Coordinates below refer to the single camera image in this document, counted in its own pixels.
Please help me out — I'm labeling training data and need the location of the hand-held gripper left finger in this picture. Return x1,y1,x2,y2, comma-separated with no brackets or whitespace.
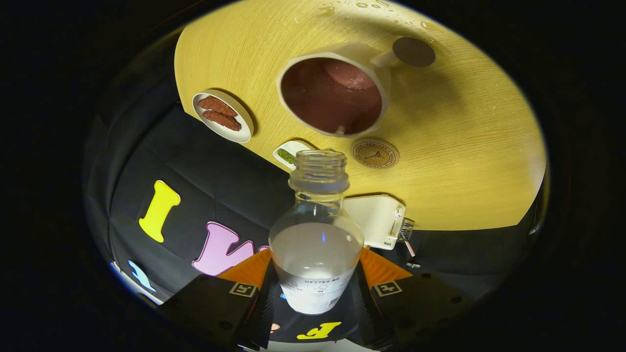
159,248,279,350

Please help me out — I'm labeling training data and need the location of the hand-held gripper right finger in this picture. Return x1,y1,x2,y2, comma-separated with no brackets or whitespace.
352,247,472,350

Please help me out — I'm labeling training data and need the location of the clear juice bottle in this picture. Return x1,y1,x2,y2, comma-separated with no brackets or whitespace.
268,149,365,315

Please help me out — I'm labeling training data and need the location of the round wooden coaster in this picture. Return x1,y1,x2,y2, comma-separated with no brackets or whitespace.
351,137,400,170

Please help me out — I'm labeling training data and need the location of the cream cup with wooden handle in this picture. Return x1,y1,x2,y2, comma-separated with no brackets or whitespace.
276,37,436,139

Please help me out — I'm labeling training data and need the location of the white toaster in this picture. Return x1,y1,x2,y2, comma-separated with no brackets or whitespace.
342,194,406,250

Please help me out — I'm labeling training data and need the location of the white divided bean dish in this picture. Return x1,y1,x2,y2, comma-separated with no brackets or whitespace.
273,140,316,172

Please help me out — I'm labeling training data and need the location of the white oval plate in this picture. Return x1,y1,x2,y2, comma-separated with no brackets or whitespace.
192,89,254,143

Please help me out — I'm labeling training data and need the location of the wooden table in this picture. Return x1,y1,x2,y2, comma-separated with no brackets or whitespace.
174,0,547,231

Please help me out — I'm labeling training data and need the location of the red meat piece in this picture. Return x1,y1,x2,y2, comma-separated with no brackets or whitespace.
202,110,242,132
198,95,239,118

